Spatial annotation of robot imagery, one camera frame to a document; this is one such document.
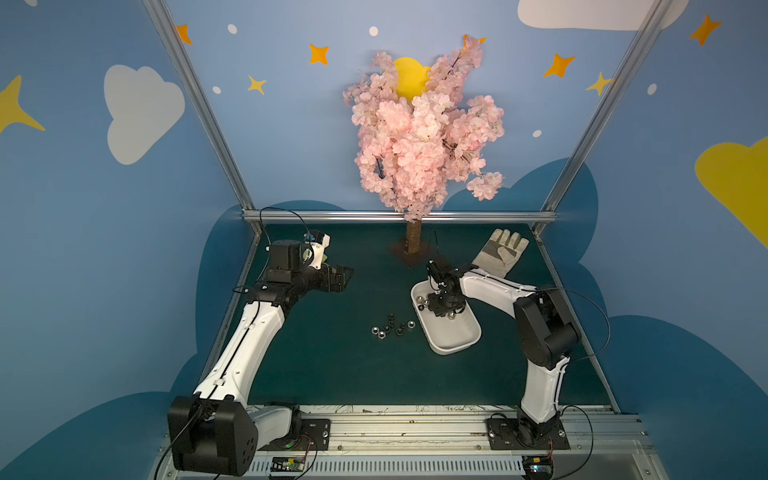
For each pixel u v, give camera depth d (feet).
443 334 3.03
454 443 2.42
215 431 1.27
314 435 2.41
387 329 3.04
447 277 2.37
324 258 3.63
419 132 2.05
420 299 3.30
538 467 2.39
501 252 3.74
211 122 2.90
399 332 2.99
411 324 3.05
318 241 2.27
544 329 1.68
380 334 2.98
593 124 2.97
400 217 3.07
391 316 3.13
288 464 2.35
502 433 2.46
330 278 2.27
